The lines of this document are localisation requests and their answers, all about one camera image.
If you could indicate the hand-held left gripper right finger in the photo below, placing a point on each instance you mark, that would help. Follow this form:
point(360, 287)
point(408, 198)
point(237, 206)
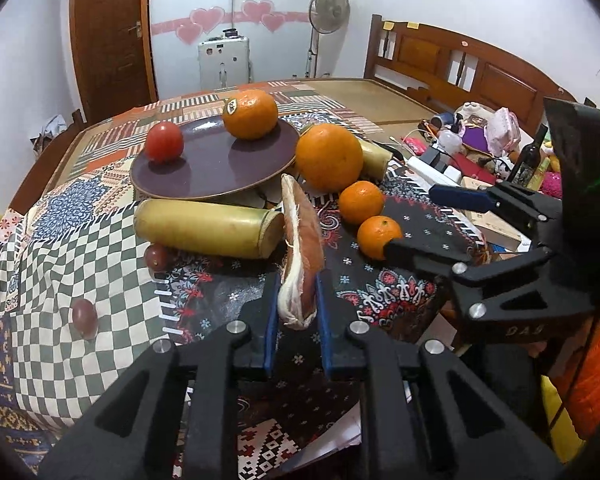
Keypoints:
point(329, 335)

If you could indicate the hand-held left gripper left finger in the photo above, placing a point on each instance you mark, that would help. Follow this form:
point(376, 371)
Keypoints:
point(271, 325)

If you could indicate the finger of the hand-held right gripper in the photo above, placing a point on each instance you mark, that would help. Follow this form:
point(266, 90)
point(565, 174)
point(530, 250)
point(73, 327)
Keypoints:
point(430, 255)
point(460, 197)

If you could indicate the small mandarin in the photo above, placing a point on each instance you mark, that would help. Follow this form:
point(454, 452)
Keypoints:
point(377, 237)
point(361, 202)

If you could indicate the brown bread roll toy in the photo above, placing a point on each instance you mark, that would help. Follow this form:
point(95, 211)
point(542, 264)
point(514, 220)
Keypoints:
point(302, 240)

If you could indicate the long yellow bamboo tube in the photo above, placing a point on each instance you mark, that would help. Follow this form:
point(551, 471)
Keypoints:
point(205, 227)

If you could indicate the large plain orange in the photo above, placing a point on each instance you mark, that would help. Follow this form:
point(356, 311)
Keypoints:
point(329, 157)

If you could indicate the dark purple round plate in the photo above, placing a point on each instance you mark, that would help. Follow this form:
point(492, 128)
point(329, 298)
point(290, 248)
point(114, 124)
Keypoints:
point(205, 170)

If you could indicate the long white box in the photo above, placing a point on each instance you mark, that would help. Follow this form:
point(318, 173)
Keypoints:
point(430, 170)

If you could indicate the cardboard box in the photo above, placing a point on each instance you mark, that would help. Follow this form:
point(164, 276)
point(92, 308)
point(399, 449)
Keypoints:
point(500, 230)

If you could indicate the white plastic bottle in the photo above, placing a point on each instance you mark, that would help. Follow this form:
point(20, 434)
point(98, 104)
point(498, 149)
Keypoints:
point(450, 141)

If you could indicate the purple cloth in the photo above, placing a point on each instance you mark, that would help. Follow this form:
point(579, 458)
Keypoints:
point(475, 137)

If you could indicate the dark wine bottle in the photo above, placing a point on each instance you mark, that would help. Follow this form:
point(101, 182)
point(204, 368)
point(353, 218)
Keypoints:
point(527, 162)

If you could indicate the blue can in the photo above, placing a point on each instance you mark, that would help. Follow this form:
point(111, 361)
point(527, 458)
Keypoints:
point(441, 121)

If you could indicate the pink cloth bag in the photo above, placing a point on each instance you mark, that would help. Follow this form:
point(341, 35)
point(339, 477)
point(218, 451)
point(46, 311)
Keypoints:
point(502, 127)

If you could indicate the woven bed mat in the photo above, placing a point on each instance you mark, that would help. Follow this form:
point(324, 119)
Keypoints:
point(380, 100)

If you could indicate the wooden bed headboard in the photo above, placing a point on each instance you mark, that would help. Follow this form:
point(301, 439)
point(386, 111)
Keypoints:
point(500, 75)

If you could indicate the small purple grape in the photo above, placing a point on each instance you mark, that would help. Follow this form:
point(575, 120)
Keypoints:
point(85, 317)
point(157, 257)

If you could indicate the striped patchwork bed blanket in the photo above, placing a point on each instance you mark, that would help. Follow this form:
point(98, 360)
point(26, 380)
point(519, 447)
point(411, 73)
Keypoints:
point(300, 97)

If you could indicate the patchwork tablecloth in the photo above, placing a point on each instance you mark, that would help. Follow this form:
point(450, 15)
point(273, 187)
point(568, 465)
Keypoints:
point(80, 260)

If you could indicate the large orange with sticker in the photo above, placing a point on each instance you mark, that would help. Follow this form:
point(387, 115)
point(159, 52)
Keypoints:
point(252, 117)

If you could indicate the red tomato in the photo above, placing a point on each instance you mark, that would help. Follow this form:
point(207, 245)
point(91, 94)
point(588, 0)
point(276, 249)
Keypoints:
point(164, 142)

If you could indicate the standing electric fan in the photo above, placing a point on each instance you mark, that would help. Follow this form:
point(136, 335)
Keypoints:
point(329, 7)

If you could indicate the wooden bed footboard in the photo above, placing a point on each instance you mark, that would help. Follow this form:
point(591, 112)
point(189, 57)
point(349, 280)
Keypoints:
point(30, 180)

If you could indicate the grey cloth bag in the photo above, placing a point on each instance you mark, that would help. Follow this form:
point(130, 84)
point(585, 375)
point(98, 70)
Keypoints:
point(50, 132)

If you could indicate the group of pink heart stickers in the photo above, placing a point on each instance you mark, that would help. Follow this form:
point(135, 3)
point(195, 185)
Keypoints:
point(207, 17)

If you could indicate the brown wooden door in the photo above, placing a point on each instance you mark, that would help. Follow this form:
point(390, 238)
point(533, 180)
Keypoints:
point(110, 35)

